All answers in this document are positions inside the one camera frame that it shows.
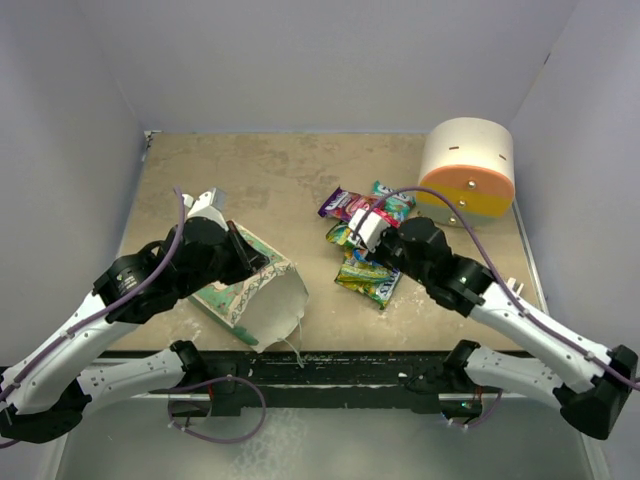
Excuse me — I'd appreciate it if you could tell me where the green yellow candy packet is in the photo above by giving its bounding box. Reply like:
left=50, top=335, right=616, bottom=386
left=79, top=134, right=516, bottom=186
left=334, top=262, right=401, bottom=310

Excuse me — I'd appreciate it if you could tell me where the green paper gift bag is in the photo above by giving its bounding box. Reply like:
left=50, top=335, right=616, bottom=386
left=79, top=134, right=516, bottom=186
left=188, top=226, right=309, bottom=353

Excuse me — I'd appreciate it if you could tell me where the teal mint candy packet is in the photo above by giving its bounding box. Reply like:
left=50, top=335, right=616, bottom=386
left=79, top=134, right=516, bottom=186
left=371, top=180, right=416, bottom=223

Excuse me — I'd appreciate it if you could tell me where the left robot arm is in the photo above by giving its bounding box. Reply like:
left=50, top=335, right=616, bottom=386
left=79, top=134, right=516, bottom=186
left=1, top=217, right=269, bottom=448

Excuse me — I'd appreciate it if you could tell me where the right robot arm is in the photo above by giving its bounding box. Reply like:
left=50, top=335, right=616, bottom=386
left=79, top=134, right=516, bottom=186
left=360, top=214, right=638, bottom=440

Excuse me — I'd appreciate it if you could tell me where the round mini drawer cabinet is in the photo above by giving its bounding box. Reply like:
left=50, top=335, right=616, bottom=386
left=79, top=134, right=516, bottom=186
left=419, top=117, right=515, bottom=227

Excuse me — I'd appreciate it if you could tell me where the small white plastic block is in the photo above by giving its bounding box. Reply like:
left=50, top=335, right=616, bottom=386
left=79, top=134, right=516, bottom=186
left=506, top=277, right=524, bottom=296

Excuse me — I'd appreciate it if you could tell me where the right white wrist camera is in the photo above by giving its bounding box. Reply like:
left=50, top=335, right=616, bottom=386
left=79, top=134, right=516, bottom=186
left=348, top=209, right=391, bottom=252

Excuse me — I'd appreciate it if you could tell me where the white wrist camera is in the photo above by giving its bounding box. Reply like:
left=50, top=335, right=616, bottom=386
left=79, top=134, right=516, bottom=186
left=348, top=209, right=391, bottom=252
left=182, top=188, right=227, bottom=229

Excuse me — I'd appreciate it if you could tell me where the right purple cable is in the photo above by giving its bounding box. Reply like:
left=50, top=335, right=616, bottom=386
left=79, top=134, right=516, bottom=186
left=349, top=186, right=640, bottom=391

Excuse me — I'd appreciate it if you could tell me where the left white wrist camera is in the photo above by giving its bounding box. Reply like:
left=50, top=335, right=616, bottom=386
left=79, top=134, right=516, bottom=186
left=182, top=188, right=227, bottom=229

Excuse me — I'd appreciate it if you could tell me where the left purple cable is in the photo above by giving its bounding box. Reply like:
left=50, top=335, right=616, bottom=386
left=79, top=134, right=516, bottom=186
left=0, top=187, right=187, bottom=449

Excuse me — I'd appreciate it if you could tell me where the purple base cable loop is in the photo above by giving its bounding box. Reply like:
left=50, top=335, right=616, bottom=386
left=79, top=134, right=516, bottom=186
left=167, top=374, right=269, bottom=444

